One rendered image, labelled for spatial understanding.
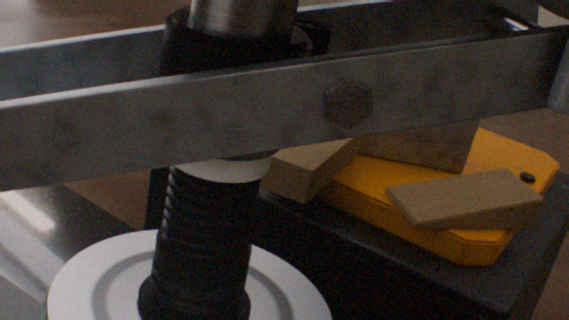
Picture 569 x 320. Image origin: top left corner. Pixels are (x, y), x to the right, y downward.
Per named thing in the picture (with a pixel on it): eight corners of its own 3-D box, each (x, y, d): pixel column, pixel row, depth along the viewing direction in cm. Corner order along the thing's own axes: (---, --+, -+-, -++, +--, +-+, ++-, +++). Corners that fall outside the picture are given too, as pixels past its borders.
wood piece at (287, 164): (297, 139, 110) (303, 110, 108) (354, 159, 106) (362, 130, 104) (238, 179, 93) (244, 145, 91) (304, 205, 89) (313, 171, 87)
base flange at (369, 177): (340, 93, 150) (345, 72, 148) (556, 178, 128) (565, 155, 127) (197, 144, 110) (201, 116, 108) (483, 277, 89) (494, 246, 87)
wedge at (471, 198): (496, 196, 105) (506, 167, 103) (533, 229, 96) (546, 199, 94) (383, 193, 98) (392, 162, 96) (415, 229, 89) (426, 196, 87)
